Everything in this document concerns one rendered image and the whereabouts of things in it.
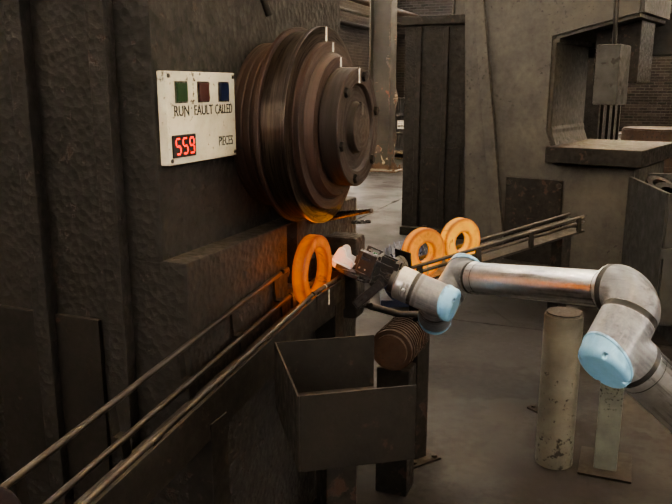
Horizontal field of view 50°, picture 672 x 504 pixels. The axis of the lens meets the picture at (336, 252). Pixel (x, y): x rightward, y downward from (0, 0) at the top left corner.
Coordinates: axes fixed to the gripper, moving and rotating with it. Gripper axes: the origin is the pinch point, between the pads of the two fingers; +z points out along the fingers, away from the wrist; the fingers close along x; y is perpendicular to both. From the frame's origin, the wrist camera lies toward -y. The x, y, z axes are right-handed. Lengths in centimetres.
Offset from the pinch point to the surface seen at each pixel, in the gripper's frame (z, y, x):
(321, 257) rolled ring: -0.3, 2.3, 6.9
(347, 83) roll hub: 2, 48, 20
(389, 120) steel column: 236, -78, -825
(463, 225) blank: -24, 11, -50
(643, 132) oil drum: -76, 36, -461
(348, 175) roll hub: -4.7, 28.5, 19.3
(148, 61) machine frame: 26, 45, 60
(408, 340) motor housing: -26.7, -17.1, -11.3
